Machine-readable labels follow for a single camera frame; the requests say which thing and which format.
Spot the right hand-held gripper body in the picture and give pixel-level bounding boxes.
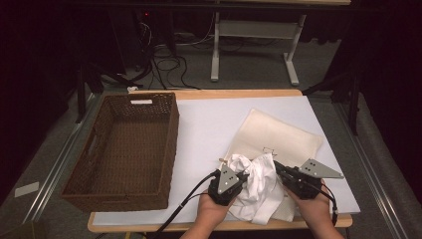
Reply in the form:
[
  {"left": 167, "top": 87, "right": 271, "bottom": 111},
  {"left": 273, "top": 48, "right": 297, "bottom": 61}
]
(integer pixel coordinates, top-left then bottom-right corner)
[{"left": 282, "top": 157, "right": 345, "bottom": 201}]

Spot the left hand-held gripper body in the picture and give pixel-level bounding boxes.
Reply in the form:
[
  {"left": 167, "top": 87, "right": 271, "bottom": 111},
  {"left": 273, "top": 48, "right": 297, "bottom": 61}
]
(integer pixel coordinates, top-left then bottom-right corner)
[{"left": 207, "top": 163, "right": 248, "bottom": 207}]

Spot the white shirt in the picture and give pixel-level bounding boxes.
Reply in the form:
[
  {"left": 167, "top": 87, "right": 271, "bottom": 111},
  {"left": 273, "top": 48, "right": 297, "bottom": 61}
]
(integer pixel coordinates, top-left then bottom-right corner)
[{"left": 228, "top": 152, "right": 287, "bottom": 226}]

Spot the cream drawstring laundry bag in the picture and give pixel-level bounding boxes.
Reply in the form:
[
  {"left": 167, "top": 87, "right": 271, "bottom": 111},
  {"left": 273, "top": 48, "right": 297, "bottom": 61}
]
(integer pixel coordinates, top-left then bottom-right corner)
[{"left": 220, "top": 108, "right": 324, "bottom": 223}]

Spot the brown wicker basket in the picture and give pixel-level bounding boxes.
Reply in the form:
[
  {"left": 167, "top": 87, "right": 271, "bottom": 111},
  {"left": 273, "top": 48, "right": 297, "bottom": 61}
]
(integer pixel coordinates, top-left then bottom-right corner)
[{"left": 59, "top": 92, "right": 180, "bottom": 213}]

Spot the person's right hand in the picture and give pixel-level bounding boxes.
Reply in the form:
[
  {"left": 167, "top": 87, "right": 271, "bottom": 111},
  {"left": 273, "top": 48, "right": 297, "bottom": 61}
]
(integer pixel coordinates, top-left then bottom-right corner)
[{"left": 286, "top": 180, "right": 336, "bottom": 231}]

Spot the person's left hand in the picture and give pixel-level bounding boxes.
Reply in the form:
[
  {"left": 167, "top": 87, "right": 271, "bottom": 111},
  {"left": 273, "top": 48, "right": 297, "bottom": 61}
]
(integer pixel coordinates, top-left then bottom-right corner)
[{"left": 195, "top": 191, "right": 237, "bottom": 233}]

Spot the white table mat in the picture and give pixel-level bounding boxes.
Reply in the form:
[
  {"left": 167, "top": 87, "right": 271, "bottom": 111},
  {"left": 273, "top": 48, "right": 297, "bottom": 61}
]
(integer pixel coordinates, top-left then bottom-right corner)
[{"left": 92, "top": 96, "right": 362, "bottom": 227}]

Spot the black stand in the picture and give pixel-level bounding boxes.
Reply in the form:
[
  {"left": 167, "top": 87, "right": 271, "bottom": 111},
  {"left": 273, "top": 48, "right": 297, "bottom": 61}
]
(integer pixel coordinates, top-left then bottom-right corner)
[
  {"left": 301, "top": 69, "right": 363, "bottom": 136},
  {"left": 75, "top": 61, "right": 135, "bottom": 124}
]

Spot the white tape strip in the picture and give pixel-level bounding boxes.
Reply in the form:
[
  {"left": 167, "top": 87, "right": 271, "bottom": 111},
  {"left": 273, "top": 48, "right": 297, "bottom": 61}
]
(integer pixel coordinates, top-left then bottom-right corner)
[{"left": 14, "top": 181, "right": 41, "bottom": 199}]

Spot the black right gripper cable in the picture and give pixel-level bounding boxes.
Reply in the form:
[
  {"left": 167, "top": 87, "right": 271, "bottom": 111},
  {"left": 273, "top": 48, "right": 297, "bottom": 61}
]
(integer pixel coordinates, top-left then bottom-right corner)
[{"left": 311, "top": 181, "right": 340, "bottom": 227}]

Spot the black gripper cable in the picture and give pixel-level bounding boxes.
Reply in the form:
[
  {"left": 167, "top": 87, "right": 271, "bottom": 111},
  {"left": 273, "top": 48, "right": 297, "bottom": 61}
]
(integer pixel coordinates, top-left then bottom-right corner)
[
  {"left": 311, "top": 181, "right": 340, "bottom": 227},
  {"left": 154, "top": 169, "right": 221, "bottom": 236}
]

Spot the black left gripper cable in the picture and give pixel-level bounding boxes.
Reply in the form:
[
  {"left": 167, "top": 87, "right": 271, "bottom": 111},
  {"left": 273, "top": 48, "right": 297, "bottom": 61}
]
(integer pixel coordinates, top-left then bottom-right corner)
[{"left": 154, "top": 169, "right": 221, "bottom": 236}]

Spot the metal floor rail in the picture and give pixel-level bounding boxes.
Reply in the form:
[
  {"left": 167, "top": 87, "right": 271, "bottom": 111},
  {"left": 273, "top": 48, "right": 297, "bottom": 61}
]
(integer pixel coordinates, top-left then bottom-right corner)
[
  {"left": 332, "top": 101, "right": 411, "bottom": 239},
  {"left": 19, "top": 93, "right": 105, "bottom": 227}
]

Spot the tangle of floor cables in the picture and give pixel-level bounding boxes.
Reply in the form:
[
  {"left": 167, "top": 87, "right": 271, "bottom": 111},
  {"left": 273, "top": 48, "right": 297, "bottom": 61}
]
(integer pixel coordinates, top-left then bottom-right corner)
[{"left": 132, "top": 19, "right": 201, "bottom": 92}]

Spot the white desk frame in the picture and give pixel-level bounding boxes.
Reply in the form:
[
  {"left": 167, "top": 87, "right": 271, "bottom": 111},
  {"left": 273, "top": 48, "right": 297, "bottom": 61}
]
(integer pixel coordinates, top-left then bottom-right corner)
[{"left": 210, "top": 11, "right": 308, "bottom": 87}]

